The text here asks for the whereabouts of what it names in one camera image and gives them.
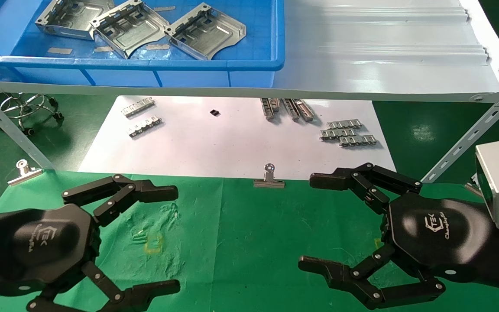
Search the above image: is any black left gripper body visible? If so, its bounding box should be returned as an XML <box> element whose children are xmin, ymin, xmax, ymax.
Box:
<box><xmin>0</xmin><ymin>203</ymin><xmax>102</xmax><ymax>299</ymax></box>

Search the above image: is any perforated angle iron brace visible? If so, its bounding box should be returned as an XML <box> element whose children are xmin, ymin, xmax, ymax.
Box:
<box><xmin>0</xmin><ymin>84</ymin><xmax>55</xmax><ymax>171</ymax></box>
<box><xmin>420</xmin><ymin>76</ymin><xmax>499</xmax><ymax>184</ymax></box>

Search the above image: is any white corrugated shelf panel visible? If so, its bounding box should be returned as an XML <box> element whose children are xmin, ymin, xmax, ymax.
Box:
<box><xmin>0</xmin><ymin>0</ymin><xmax>499</xmax><ymax>104</ymax></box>

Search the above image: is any blue plastic bin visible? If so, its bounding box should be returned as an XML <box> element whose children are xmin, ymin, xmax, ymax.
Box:
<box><xmin>0</xmin><ymin>0</ymin><xmax>285</xmax><ymax>88</ymax></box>

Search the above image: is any silver binder clip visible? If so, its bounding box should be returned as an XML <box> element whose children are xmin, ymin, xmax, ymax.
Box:
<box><xmin>253</xmin><ymin>163</ymin><xmax>285</xmax><ymax>189</ymax></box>
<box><xmin>7</xmin><ymin>159</ymin><xmax>43</xmax><ymax>187</ymax></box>

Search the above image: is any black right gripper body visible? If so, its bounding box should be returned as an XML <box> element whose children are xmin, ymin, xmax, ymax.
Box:
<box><xmin>381</xmin><ymin>192</ymin><xmax>493</xmax><ymax>282</ymax></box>

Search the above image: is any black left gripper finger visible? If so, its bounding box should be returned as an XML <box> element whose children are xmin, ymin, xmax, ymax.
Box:
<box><xmin>26</xmin><ymin>261</ymin><xmax>181</xmax><ymax>312</ymax></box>
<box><xmin>62</xmin><ymin>174</ymin><xmax>179</xmax><ymax>227</ymax></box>

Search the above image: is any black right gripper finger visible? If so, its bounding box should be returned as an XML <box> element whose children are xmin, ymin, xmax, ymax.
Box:
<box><xmin>298</xmin><ymin>244</ymin><xmax>446</xmax><ymax>310</ymax></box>
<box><xmin>309</xmin><ymin>163</ymin><xmax>423</xmax><ymax>215</ymax></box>

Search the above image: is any white paper sheet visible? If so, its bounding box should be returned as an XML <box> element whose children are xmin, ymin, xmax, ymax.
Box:
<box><xmin>78</xmin><ymin>95</ymin><xmax>398</xmax><ymax>181</ymax></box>

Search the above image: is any notched metal strip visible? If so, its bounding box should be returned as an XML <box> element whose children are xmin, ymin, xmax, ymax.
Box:
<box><xmin>121</xmin><ymin>97</ymin><xmax>155</xmax><ymax>118</ymax></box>
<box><xmin>339</xmin><ymin>135</ymin><xmax>378</xmax><ymax>148</ymax></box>
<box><xmin>128</xmin><ymin>115</ymin><xmax>163</xmax><ymax>138</ymax></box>
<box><xmin>319</xmin><ymin>128</ymin><xmax>356</xmax><ymax>141</ymax></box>
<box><xmin>327</xmin><ymin>120</ymin><xmax>363</xmax><ymax>130</ymax></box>

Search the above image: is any chrome stool base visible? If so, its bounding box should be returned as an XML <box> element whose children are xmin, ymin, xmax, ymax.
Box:
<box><xmin>0</xmin><ymin>93</ymin><xmax>64</xmax><ymax>136</ymax></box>

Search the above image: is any green table cloth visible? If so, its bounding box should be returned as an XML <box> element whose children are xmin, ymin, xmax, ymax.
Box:
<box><xmin>0</xmin><ymin>169</ymin><xmax>499</xmax><ymax>312</ymax></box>

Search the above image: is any stamped sheet metal bracket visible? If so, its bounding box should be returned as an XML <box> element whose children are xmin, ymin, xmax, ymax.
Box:
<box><xmin>164</xmin><ymin>3</ymin><xmax>247</xmax><ymax>61</ymax></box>
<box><xmin>90</xmin><ymin>0</ymin><xmax>171</xmax><ymax>60</ymax></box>
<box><xmin>35</xmin><ymin>0</ymin><xmax>115</xmax><ymax>41</ymax></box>

